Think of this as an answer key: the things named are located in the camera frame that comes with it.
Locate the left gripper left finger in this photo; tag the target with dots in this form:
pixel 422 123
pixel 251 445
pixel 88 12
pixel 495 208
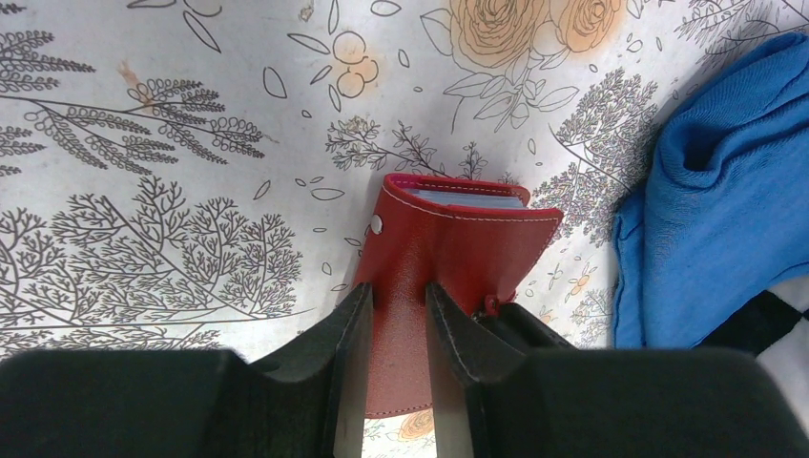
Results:
pixel 317 384

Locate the floral patterned table mat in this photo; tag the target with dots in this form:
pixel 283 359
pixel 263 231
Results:
pixel 187 186

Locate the red leather card holder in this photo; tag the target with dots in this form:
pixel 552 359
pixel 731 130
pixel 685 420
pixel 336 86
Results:
pixel 477 239

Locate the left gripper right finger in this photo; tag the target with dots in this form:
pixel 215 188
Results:
pixel 485 393

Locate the black white checkered pillow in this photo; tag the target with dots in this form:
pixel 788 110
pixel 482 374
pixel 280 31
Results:
pixel 773 327

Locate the blue folded cloth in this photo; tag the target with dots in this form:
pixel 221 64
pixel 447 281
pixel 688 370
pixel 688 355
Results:
pixel 723 213

